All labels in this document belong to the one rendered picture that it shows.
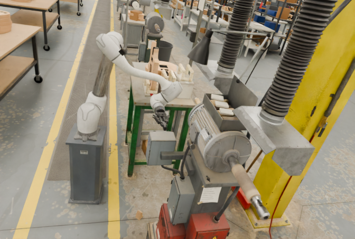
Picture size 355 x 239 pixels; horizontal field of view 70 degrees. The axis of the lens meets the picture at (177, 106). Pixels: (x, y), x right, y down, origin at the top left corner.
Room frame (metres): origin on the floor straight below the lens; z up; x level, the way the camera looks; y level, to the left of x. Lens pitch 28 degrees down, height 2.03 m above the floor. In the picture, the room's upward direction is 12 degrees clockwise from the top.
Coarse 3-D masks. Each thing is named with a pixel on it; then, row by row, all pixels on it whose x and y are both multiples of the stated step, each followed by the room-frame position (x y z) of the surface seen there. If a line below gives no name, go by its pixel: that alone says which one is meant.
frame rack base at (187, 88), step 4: (176, 72) 2.43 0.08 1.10; (176, 76) 2.33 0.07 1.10; (180, 76) 2.35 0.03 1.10; (188, 76) 2.39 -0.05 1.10; (176, 80) 2.29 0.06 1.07; (180, 80) 2.24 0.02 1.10; (184, 84) 2.21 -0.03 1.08; (188, 84) 2.22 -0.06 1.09; (192, 84) 2.23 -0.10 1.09; (184, 88) 2.21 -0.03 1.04; (188, 88) 2.22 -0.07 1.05; (192, 88) 2.23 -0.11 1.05; (184, 92) 2.21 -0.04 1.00; (188, 92) 2.22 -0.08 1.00; (180, 96) 2.20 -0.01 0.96; (184, 96) 2.21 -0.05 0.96; (188, 96) 2.22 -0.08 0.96
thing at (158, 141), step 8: (152, 136) 1.24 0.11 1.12; (160, 136) 1.26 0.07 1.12; (168, 136) 1.28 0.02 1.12; (152, 144) 1.20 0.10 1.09; (160, 144) 1.22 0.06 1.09; (168, 144) 1.23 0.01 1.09; (152, 152) 1.21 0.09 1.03; (160, 152) 1.22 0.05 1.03; (152, 160) 1.21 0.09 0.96; (160, 160) 1.22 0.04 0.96; (168, 160) 1.24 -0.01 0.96; (168, 168) 1.23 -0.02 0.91
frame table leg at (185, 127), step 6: (192, 108) 2.13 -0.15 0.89; (186, 114) 2.11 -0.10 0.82; (186, 120) 2.12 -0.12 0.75; (186, 126) 2.12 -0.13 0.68; (186, 132) 2.13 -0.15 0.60; (180, 138) 2.13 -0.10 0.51; (180, 144) 2.11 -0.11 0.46; (180, 150) 2.12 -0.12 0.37; (174, 168) 2.11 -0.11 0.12; (174, 174) 2.14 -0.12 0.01
